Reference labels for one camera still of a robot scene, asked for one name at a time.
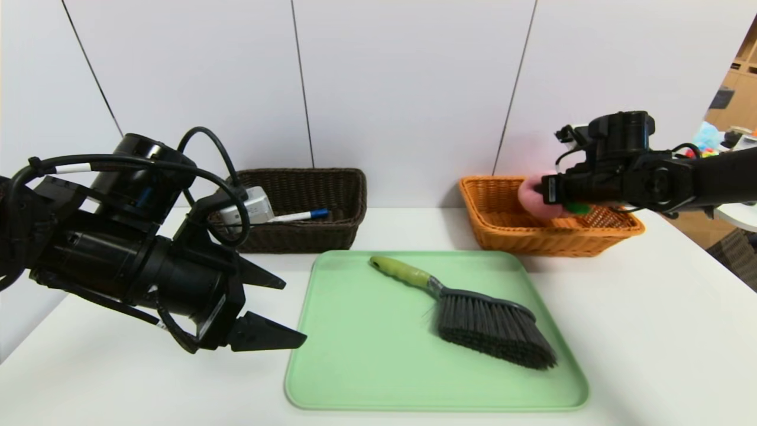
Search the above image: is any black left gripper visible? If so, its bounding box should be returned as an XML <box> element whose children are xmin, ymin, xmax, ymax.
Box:
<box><xmin>125</xmin><ymin>234</ymin><xmax>308</xmax><ymax>353</ymax></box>

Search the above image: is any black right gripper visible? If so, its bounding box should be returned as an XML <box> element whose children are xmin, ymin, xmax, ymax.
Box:
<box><xmin>533</xmin><ymin>173</ymin><xmax>625</xmax><ymax>205</ymax></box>

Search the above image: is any pink plush peach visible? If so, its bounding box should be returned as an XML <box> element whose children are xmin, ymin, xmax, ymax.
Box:
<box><xmin>517</xmin><ymin>172</ymin><xmax>592</xmax><ymax>221</ymax></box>

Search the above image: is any white marker with blue cap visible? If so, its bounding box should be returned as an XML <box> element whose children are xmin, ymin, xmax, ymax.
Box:
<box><xmin>269</xmin><ymin>208</ymin><xmax>330</xmax><ymax>224</ymax></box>

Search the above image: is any grey hand brush green handle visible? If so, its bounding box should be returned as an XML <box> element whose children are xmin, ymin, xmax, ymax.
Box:
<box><xmin>370</xmin><ymin>256</ymin><xmax>558</xmax><ymax>371</ymax></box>

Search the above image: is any orange wicker basket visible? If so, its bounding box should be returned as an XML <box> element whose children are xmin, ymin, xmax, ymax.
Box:
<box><xmin>459</xmin><ymin>176</ymin><xmax>645</xmax><ymax>257</ymax></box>

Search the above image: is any dark brown wicker basket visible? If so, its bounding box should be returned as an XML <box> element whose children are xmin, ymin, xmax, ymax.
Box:
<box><xmin>210</xmin><ymin>169</ymin><xmax>367</xmax><ymax>254</ymax></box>

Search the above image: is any light green plastic tray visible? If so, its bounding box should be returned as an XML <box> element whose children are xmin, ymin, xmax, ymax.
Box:
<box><xmin>285</xmin><ymin>250</ymin><xmax>590</xmax><ymax>412</ymax></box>

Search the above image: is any blue plastic bag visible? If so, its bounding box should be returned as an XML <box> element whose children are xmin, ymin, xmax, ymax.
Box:
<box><xmin>692</xmin><ymin>121</ymin><xmax>723</xmax><ymax>151</ymax></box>

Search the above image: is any white side table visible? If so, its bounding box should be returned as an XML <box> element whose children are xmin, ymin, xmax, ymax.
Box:
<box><xmin>713</xmin><ymin>204</ymin><xmax>757</xmax><ymax>233</ymax></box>

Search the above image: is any wooden cabinet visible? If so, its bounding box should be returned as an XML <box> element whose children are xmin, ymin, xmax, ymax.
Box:
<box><xmin>704</xmin><ymin>12</ymin><xmax>757</xmax><ymax>134</ymax></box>

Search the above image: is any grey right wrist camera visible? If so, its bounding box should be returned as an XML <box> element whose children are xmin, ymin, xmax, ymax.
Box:
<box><xmin>555</xmin><ymin>124</ymin><xmax>593</xmax><ymax>173</ymax></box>

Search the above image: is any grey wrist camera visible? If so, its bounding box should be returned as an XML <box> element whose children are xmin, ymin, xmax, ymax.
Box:
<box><xmin>555</xmin><ymin>124</ymin><xmax>593</xmax><ymax>173</ymax></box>
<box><xmin>219</xmin><ymin>186</ymin><xmax>274</xmax><ymax>227</ymax></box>

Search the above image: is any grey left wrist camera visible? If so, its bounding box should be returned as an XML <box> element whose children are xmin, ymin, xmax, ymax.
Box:
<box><xmin>219</xmin><ymin>186</ymin><xmax>274</xmax><ymax>227</ymax></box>

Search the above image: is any thin black camera cable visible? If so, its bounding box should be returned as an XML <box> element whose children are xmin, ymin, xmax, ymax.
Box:
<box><xmin>177</xmin><ymin>126</ymin><xmax>248</xmax><ymax>202</ymax></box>

